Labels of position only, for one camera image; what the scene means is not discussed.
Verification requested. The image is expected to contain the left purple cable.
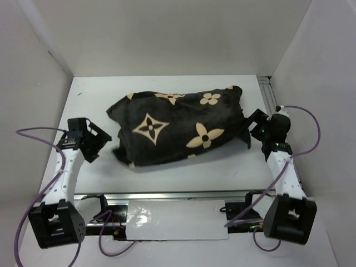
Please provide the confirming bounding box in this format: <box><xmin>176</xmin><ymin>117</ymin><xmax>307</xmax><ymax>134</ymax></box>
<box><xmin>15</xmin><ymin>127</ymin><xmax>140</xmax><ymax>267</ymax></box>

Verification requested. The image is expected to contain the white cover plate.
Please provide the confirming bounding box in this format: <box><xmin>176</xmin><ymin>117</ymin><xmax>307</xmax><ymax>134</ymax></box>
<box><xmin>125</xmin><ymin>200</ymin><xmax>229</xmax><ymax>241</ymax></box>

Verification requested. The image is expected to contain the black beige patterned pillowcase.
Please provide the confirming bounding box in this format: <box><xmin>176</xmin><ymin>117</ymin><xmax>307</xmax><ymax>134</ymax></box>
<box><xmin>107</xmin><ymin>85</ymin><xmax>251</xmax><ymax>168</ymax></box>

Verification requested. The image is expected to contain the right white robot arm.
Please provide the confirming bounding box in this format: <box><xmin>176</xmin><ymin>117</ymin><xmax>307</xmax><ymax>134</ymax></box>
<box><xmin>246</xmin><ymin>106</ymin><xmax>317</xmax><ymax>245</ymax></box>

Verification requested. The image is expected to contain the aluminium side rail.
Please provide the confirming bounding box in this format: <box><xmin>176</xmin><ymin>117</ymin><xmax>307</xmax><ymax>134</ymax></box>
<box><xmin>257</xmin><ymin>76</ymin><xmax>302</xmax><ymax>194</ymax></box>

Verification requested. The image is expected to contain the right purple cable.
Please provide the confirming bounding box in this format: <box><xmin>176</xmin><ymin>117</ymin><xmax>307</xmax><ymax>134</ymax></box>
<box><xmin>226</xmin><ymin>105</ymin><xmax>323</xmax><ymax>253</ymax></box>

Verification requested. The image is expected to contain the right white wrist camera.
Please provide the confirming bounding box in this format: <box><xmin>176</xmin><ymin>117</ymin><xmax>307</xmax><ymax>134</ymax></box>
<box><xmin>275</xmin><ymin>105</ymin><xmax>289</xmax><ymax>117</ymax></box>

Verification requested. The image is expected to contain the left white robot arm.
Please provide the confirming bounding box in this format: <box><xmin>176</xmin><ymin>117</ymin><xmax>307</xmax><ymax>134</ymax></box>
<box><xmin>28</xmin><ymin>117</ymin><xmax>112</xmax><ymax>249</ymax></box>

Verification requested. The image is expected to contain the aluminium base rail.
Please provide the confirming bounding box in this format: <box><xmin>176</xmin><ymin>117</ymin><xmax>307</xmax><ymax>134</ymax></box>
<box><xmin>86</xmin><ymin>190</ymin><xmax>262</xmax><ymax>241</ymax></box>

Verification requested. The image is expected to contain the purple cable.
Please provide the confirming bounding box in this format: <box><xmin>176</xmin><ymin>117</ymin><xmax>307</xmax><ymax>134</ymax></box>
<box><xmin>226</xmin><ymin>105</ymin><xmax>323</xmax><ymax>253</ymax></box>
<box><xmin>15</xmin><ymin>127</ymin><xmax>140</xmax><ymax>267</ymax></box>

